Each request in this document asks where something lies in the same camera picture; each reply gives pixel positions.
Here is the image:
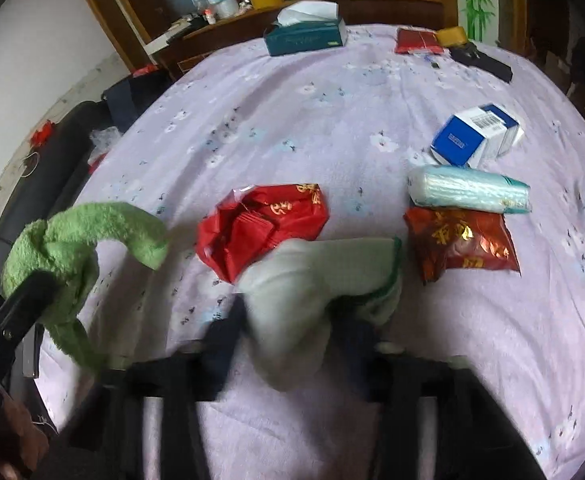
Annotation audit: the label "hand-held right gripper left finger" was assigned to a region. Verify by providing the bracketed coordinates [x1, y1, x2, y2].
[47, 305, 247, 480]

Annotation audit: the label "person's left hand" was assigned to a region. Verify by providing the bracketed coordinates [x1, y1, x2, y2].
[0, 390, 49, 480]

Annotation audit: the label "black sofa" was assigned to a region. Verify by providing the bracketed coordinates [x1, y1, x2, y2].
[0, 100, 109, 286]

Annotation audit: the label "crinkled red foil packet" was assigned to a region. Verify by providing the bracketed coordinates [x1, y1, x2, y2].
[196, 183, 331, 283]

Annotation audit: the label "wooden glass display cabinet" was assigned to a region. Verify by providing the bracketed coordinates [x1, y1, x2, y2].
[67, 0, 523, 81]

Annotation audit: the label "black leather pouch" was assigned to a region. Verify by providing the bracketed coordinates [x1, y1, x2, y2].
[450, 42, 515, 84]

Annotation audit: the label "green fluffy towel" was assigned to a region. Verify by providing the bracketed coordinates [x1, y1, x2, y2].
[1, 201, 171, 372]

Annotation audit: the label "teal tissue box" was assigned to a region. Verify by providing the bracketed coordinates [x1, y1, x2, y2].
[263, 1, 347, 57]

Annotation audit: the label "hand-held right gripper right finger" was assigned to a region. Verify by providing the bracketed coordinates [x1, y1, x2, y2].
[337, 310, 548, 480]

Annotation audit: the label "floral lilac tablecloth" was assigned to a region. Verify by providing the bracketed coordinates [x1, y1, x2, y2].
[37, 22, 585, 480]

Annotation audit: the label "navy blue bag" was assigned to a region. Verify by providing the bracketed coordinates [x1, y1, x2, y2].
[102, 67, 173, 132]

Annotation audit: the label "red packet gold print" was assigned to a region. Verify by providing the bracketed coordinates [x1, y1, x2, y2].
[403, 207, 521, 286]

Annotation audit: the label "tan tape roll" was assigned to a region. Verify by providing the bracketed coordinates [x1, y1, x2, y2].
[436, 26, 468, 49]

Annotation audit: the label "flat red envelope packet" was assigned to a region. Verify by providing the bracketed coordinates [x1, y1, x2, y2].
[395, 27, 443, 56]

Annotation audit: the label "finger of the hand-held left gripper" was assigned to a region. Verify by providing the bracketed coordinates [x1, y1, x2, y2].
[0, 271, 60, 386]

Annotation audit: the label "light blue tissue pack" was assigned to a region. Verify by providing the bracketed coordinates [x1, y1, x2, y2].
[407, 164, 532, 215]

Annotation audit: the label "clear plastic bag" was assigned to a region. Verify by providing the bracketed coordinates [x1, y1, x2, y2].
[88, 126, 123, 154]

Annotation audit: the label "white cloth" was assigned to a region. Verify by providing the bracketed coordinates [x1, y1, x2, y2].
[237, 236, 404, 392]

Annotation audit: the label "blue white carton box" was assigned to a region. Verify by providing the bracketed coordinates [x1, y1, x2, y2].
[430, 103, 526, 170]

